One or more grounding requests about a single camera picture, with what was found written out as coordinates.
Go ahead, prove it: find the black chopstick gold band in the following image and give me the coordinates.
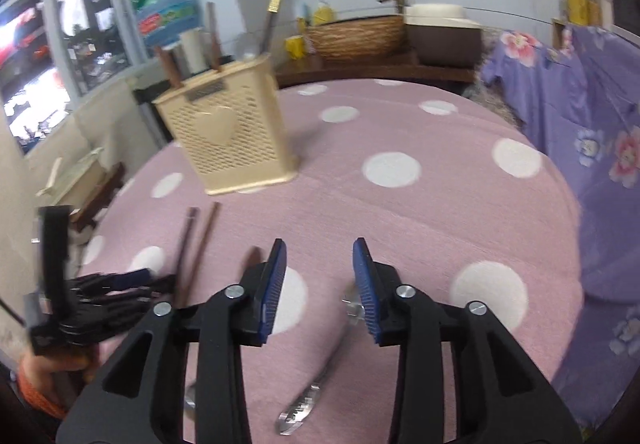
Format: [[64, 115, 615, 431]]
[[259, 0, 281, 55]]

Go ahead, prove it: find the left hand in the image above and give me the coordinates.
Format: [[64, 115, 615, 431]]
[[17, 346, 100, 420]]

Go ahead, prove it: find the small steel spoon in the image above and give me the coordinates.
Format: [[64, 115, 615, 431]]
[[183, 382, 196, 421]]

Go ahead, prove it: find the wooden chair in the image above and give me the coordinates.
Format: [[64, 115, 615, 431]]
[[70, 162, 126, 233]]

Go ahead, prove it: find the large steel spoon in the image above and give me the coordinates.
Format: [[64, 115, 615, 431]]
[[274, 285, 364, 436]]

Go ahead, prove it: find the cream perforated utensil holder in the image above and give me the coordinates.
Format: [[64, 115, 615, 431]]
[[154, 55, 298, 196]]

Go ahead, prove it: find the pink polka dot tablecloth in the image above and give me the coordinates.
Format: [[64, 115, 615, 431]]
[[84, 80, 582, 443]]

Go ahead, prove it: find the paper towel roll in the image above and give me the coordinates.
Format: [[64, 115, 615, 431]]
[[180, 28, 208, 75]]

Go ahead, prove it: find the dark wooden side counter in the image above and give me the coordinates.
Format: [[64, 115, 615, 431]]
[[276, 52, 475, 88]]

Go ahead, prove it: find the window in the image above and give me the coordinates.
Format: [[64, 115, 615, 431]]
[[1, 0, 149, 153]]

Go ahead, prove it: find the yellow mug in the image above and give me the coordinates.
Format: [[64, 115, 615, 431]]
[[284, 35, 307, 60]]

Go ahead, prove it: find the blue water bottle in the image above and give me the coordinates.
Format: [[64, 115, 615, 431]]
[[131, 0, 202, 49]]

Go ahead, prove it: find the purple floral cloth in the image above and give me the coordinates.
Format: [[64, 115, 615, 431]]
[[480, 26, 639, 430]]

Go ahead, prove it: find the yellow soap bottle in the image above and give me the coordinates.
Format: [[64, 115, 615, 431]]
[[311, 0, 335, 26]]

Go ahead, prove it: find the woven basket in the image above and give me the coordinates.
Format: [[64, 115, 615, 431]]
[[307, 14, 406, 62]]

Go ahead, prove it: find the white and brown rice cooker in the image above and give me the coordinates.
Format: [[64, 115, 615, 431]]
[[404, 4, 483, 69]]

